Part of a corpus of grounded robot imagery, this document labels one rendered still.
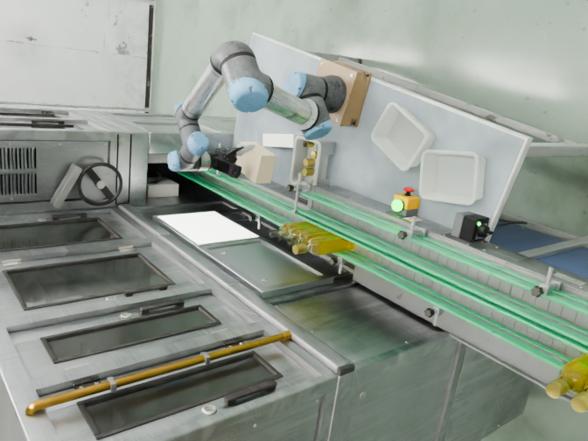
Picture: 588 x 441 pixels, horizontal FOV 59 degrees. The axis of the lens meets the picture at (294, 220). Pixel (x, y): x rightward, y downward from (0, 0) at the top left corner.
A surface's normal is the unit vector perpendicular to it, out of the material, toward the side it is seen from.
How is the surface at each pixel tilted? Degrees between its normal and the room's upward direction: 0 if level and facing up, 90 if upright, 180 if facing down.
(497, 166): 0
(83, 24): 90
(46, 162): 90
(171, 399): 90
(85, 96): 90
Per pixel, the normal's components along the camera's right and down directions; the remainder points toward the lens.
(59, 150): 0.61, 0.30
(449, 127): -0.78, 0.08
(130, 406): 0.13, -0.95
